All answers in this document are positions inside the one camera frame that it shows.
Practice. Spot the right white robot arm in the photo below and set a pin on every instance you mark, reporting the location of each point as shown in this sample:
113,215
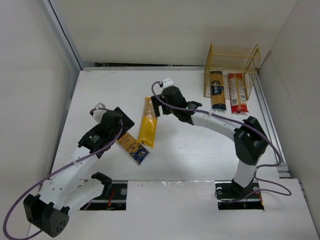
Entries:
247,137

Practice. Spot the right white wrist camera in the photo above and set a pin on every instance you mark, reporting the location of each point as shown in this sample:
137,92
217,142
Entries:
165,83

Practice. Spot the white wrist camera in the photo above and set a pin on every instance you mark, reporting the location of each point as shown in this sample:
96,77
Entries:
98,111
165,83

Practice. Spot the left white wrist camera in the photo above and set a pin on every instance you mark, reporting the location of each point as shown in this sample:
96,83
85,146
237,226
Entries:
98,111

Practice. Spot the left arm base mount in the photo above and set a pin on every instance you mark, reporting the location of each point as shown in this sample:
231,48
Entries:
113,199

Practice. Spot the yellow spaghetti bag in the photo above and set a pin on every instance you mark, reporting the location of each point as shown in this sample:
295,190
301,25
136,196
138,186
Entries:
148,126

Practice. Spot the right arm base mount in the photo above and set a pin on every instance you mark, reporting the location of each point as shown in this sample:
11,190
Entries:
229,197

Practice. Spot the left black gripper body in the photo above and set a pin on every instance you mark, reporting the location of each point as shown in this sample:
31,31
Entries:
124,120

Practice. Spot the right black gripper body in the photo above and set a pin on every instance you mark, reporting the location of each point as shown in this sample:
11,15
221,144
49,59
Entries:
158,104

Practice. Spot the orange blue pasta bag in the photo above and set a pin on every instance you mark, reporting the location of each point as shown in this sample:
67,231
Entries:
136,151

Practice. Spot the red white spaghetti bag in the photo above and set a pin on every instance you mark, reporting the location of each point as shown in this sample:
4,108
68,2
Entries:
237,93

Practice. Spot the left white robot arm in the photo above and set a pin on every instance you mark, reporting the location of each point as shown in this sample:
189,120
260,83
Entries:
61,195

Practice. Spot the dark blue spaghetti bag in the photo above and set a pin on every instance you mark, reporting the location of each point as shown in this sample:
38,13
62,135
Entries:
218,101

